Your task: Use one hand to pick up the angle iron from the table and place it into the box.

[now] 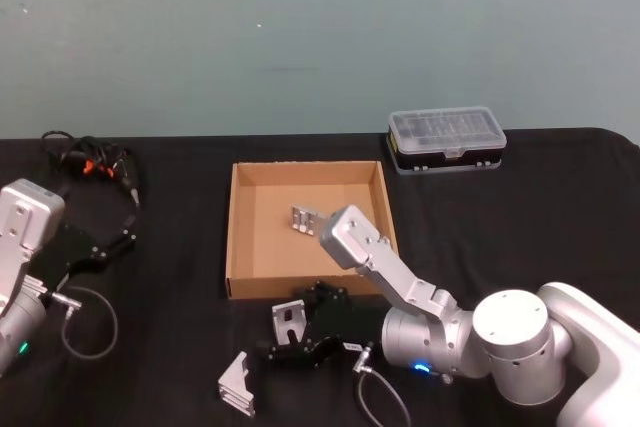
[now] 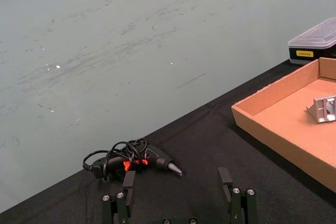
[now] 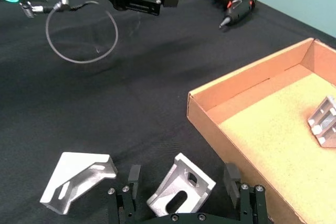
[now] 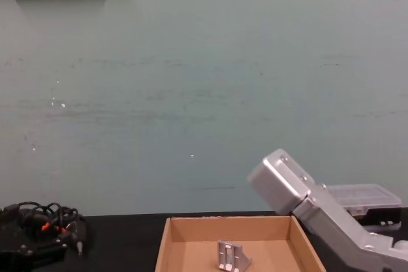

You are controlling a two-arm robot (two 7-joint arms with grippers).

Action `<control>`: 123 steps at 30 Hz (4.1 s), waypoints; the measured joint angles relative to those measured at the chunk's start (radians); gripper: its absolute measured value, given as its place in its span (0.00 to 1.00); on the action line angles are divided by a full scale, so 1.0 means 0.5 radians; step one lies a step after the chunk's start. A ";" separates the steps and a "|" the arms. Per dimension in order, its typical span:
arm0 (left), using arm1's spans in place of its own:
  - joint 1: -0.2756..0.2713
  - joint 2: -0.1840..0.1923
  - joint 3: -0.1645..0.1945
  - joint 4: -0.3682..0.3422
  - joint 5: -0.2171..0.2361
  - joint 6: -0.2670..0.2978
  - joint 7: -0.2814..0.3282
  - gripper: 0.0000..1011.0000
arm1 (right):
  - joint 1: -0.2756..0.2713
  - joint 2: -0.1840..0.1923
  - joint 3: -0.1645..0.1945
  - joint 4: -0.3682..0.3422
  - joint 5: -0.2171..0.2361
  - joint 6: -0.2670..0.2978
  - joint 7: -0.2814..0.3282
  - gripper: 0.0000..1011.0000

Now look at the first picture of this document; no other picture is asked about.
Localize shallow brown cardboard tray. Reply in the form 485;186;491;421
224;160;400;301

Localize gripper dark cable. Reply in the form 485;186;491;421
51;285;120;360
351;340;413;427

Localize silver metal corner bracket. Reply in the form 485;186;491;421
288;203;328;239
217;350;257;419
270;299;308;346

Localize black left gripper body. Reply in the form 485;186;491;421
30;220;110;284

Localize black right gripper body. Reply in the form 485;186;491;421
299;291;388;364

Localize left gripper dark cable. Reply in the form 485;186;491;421
51;285;120;360

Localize clear plastic case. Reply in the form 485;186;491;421
385;106;508;176

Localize black tablecloth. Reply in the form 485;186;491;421
0;126;640;427

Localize black corded tool orange parts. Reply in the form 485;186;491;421
41;130;144;229

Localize right gripper dark cable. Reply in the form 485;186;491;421
351;340;413;427

